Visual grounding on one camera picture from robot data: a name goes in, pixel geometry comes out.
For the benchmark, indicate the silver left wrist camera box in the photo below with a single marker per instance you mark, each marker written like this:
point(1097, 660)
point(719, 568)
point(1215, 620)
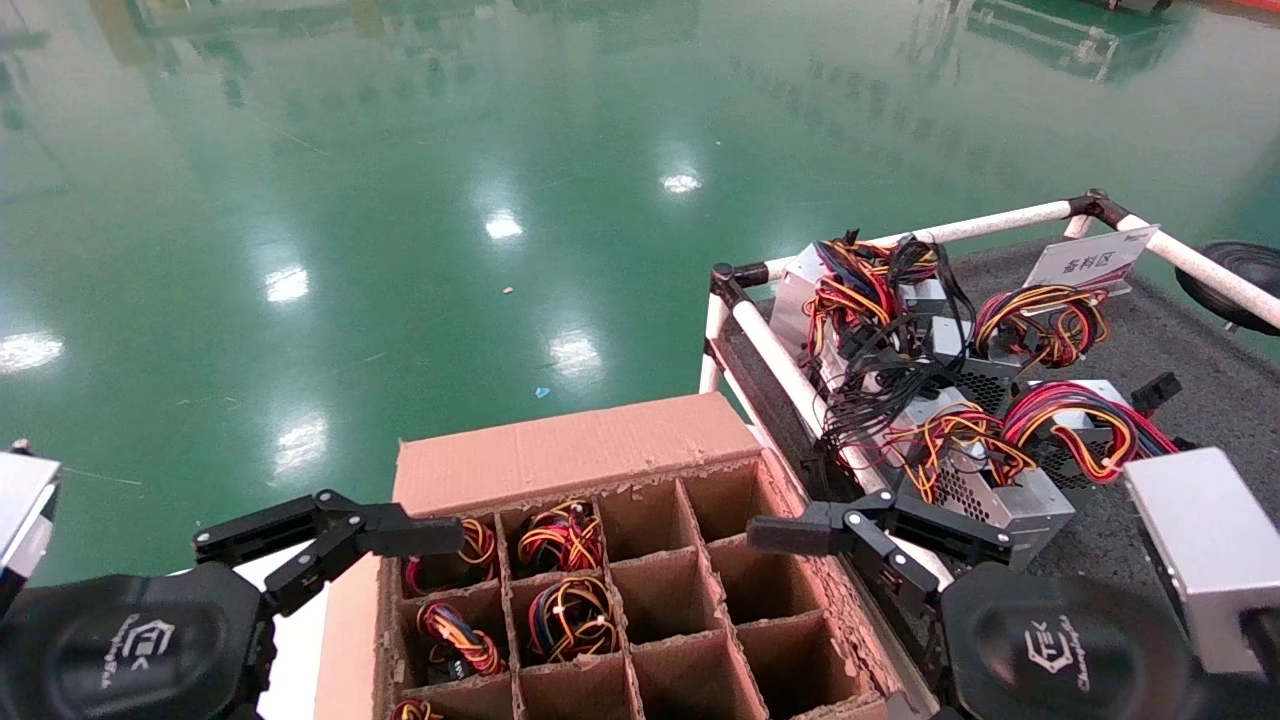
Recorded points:
point(22, 510)

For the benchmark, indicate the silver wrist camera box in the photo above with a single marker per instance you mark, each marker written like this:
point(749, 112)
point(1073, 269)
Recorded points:
point(22, 510)
point(1205, 550)

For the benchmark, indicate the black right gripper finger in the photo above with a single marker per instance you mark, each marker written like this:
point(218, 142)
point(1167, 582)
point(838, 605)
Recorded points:
point(790, 533)

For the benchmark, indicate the white paper label sign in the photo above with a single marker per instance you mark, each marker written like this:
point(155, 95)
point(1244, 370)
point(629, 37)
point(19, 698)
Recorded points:
point(1085, 262)

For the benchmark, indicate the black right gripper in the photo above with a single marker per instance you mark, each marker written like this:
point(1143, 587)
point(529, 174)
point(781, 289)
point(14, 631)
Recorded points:
point(1060, 650)

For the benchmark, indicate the black round wheel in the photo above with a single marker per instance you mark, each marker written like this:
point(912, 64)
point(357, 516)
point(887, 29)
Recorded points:
point(1235, 280)

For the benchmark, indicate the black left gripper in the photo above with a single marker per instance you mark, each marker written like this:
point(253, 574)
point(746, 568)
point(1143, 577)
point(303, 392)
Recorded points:
point(130, 645)

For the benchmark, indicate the white pipe cart frame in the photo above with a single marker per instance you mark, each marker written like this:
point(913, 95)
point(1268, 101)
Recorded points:
point(780, 355)

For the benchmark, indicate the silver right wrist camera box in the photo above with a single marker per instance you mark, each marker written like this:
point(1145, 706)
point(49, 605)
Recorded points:
point(1205, 550)

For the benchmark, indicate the cardboard box with dividers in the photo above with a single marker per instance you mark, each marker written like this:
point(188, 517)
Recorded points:
point(570, 450)

